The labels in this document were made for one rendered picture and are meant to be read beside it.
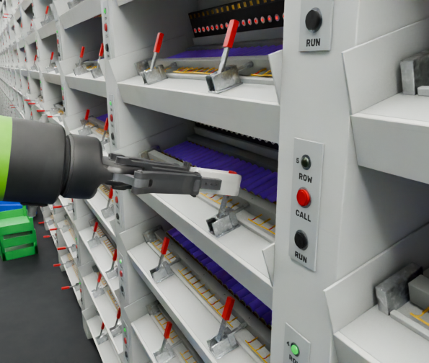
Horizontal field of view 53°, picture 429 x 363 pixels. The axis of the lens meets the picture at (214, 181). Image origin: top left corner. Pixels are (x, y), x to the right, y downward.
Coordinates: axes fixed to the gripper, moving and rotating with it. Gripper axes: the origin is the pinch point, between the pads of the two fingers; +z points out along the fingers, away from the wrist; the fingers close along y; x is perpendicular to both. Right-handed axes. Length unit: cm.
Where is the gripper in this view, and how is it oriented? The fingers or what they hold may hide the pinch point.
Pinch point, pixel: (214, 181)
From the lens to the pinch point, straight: 59.6
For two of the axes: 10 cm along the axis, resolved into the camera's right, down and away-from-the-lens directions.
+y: 4.6, 2.3, -8.6
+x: 1.9, -9.7, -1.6
